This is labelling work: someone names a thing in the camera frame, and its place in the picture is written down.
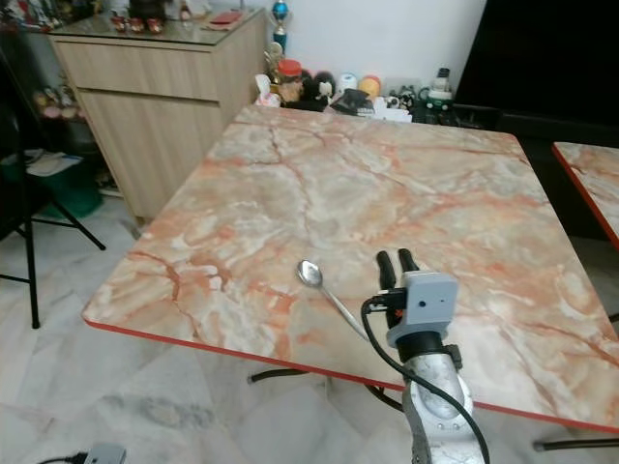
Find orange round toy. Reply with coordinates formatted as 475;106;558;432
357;74;383;98

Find green storage bin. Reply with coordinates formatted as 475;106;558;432
21;152;103;219

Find large black furniture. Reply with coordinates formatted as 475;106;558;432
454;0;619;148

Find red tray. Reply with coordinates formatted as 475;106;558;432
209;10;243;27

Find small marble table red edge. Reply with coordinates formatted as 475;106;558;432
551;141;619;253

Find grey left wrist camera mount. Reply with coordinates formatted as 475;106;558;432
84;443;128;464

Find green white bottle black cap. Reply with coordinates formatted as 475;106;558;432
427;67;455;107

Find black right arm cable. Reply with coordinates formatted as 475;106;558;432
361;297;491;464

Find silver metal spoon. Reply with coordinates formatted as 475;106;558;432
297;259;370;340

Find blue and gold trophy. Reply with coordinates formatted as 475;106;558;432
270;0;292;52

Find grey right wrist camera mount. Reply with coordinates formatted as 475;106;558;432
386;270;459;349

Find light wooden cabinet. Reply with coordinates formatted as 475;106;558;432
47;9;269;222

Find red-lidded toy jar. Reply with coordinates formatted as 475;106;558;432
275;58;305;103

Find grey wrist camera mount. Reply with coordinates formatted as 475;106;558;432
386;270;459;349
84;443;128;464

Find black tripod stand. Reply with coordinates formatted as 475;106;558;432
0;46;107;331

